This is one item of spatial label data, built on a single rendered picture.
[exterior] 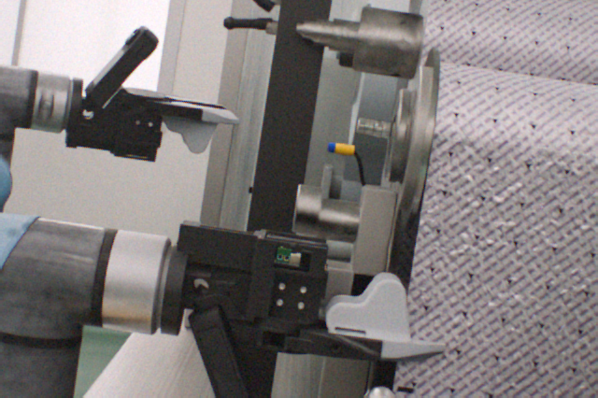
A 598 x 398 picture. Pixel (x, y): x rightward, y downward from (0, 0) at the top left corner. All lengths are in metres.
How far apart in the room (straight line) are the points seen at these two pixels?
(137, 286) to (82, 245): 0.05
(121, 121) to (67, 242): 0.68
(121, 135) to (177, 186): 4.94
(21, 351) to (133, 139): 0.71
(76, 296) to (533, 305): 0.34
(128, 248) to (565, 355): 0.34
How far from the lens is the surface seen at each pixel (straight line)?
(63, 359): 1.02
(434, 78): 1.02
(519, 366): 1.04
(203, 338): 1.01
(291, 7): 1.35
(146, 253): 1.00
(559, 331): 1.04
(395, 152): 1.04
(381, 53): 1.30
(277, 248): 1.01
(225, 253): 1.00
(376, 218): 1.09
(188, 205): 6.62
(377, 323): 1.01
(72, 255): 1.00
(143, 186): 6.64
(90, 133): 1.70
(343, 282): 1.09
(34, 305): 1.01
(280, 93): 1.34
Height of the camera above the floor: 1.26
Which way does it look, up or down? 3 degrees down
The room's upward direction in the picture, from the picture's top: 9 degrees clockwise
